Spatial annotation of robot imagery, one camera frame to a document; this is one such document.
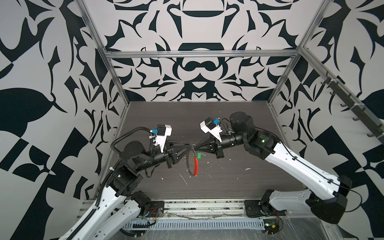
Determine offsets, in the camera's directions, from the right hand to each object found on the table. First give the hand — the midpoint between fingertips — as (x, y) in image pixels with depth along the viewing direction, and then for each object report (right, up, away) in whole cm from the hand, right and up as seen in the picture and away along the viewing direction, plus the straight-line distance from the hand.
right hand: (197, 148), depth 56 cm
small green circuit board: (+35, -40, +15) cm, 55 cm away
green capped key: (+3, -12, +35) cm, 37 cm away
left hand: (-2, +2, -1) cm, 3 cm away
